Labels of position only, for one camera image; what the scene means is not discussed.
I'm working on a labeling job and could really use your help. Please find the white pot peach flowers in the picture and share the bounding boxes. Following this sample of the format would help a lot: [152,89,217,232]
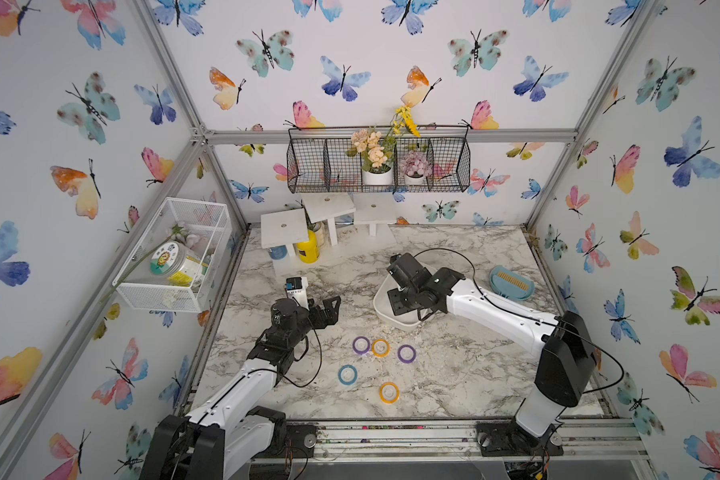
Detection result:
[347,128,397,187]

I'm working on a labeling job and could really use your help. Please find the white storage box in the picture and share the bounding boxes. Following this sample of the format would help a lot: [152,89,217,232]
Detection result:
[373,276,420,331]

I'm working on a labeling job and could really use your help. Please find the yellow bottle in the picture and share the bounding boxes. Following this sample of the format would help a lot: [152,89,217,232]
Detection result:
[294,229,319,264]

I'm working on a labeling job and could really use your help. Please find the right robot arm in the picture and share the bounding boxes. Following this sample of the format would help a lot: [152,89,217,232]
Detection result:
[374,253,596,440]

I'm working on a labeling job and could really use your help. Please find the white stool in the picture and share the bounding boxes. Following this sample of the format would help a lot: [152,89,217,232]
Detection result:
[352,193,397,237]
[302,192,356,246]
[261,209,309,258]

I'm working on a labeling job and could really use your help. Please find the teal brush dish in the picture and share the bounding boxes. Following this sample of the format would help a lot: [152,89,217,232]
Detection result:
[489,265,535,302]

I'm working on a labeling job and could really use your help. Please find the purple tape roll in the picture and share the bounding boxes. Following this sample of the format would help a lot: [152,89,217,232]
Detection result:
[397,344,417,364]
[352,336,372,355]

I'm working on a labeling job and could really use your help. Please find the yellow artificial flower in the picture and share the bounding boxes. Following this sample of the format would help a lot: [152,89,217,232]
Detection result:
[390,105,420,137]

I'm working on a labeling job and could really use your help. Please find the white stool right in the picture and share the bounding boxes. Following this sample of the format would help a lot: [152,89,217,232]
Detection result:
[352,193,397,237]

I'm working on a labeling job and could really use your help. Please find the blue cup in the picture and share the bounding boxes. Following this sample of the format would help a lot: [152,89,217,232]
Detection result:
[268,245,288,261]

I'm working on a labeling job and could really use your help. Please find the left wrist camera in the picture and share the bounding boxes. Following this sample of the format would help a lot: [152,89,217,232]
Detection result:
[285,276,308,308]

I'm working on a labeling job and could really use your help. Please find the blue tape roll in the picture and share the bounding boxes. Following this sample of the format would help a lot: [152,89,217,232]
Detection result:
[338,364,358,386]

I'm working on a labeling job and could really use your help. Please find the round tin in box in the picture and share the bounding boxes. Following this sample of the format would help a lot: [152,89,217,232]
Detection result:
[149,241,199,279]

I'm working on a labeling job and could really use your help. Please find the orange tape roll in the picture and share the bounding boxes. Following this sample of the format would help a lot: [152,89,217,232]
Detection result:
[379,382,400,404]
[371,339,390,358]

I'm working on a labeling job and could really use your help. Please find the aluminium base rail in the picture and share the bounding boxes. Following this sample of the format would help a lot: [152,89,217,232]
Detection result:
[143,419,649,464]

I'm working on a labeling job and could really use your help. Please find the clear acrylic wall box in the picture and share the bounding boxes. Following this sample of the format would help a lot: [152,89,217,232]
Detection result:
[112,197,232,313]

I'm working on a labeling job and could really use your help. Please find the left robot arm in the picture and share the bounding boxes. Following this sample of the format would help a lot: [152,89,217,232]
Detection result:
[139,296,341,479]

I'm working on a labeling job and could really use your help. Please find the white stool middle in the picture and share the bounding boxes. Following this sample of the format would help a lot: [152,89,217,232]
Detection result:
[302,192,356,246]

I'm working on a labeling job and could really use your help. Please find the black wire wall basket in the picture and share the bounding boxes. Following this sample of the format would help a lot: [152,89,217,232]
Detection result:
[286,127,472,194]

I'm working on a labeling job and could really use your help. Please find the white stool left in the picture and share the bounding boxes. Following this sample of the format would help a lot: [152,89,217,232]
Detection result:
[261,209,309,258]

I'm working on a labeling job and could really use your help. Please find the white pot purple flowers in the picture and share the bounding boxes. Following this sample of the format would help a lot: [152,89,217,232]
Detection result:
[402,150,434,186]

